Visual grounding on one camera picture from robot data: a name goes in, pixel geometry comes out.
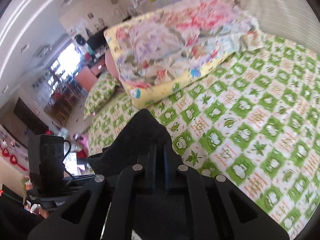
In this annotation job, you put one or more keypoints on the pink cloth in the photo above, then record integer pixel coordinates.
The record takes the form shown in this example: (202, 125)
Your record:
(83, 141)

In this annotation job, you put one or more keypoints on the person's left forearm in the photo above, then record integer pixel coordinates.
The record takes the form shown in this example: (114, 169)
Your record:
(15, 220)

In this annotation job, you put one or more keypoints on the red wall decorations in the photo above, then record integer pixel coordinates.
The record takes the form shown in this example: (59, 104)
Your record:
(10, 155)

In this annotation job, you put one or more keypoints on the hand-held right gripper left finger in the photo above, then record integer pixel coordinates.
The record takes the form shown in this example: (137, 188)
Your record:
(153, 171)

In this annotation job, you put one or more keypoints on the white padded headboard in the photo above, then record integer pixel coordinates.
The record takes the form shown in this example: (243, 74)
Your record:
(275, 5)

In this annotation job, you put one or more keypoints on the floral quilt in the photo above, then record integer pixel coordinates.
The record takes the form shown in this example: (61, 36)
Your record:
(175, 42)

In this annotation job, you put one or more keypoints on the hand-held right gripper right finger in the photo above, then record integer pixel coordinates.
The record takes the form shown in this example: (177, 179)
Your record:
(167, 165)

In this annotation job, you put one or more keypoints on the bright window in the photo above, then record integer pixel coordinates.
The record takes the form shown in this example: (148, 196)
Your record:
(67, 57)

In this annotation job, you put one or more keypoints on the black pants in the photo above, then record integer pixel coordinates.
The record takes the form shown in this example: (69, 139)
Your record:
(142, 135)

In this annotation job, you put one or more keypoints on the ceiling lamp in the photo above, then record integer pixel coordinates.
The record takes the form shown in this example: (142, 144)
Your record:
(43, 51)

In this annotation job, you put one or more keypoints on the black television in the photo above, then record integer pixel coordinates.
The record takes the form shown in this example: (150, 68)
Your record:
(97, 40)

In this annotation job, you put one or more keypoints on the orange wooden desk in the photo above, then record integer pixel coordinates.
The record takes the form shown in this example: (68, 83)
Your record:
(86, 78)

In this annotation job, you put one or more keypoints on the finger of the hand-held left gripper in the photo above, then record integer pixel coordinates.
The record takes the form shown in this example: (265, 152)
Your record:
(76, 182)

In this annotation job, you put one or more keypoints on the green printed pillow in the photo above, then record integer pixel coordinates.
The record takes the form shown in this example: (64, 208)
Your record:
(100, 95)

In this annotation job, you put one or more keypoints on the green checked bed sheet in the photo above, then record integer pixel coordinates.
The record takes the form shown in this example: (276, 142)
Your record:
(250, 105)

